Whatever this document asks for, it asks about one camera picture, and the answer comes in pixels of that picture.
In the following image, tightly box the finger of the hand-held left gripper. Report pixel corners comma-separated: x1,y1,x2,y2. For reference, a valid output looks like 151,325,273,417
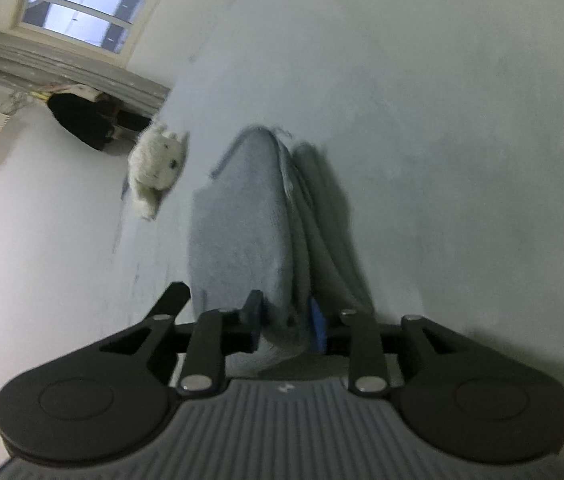
144,281,193,322

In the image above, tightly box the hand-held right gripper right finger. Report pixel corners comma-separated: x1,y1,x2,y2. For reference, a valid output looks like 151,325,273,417
309,297,482,398

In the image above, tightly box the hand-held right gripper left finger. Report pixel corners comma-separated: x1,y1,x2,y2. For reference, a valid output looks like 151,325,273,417
82,289,265,400

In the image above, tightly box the grey knitted sweater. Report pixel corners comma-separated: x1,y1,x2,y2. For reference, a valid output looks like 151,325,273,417
188,125,377,368

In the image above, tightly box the white plush dog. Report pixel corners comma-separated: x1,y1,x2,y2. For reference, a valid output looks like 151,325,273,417
127,121,190,221

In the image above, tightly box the black hanging jacket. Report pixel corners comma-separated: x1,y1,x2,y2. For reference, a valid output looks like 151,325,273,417
46,92,153,152

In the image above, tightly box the beige hanging garment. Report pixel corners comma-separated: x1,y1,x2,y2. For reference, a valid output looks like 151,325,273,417
32,85,105,103

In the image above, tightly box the grey curtain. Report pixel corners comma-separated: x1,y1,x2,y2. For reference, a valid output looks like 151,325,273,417
0,30,170,118

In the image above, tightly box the window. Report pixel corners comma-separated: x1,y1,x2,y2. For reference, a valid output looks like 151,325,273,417
9,0,183,68

